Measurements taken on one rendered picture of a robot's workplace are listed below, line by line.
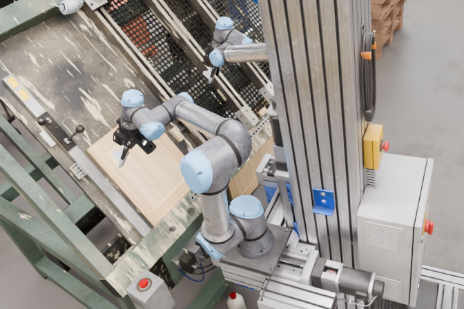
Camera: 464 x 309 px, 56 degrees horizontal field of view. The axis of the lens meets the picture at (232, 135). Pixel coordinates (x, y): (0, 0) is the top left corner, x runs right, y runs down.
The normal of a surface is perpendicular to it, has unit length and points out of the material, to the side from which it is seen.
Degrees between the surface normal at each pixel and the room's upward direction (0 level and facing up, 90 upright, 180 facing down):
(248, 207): 7
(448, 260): 0
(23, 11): 54
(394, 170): 0
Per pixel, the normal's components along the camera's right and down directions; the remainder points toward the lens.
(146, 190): 0.51, -0.27
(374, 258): -0.43, 0.62
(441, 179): -0.21, -0.78
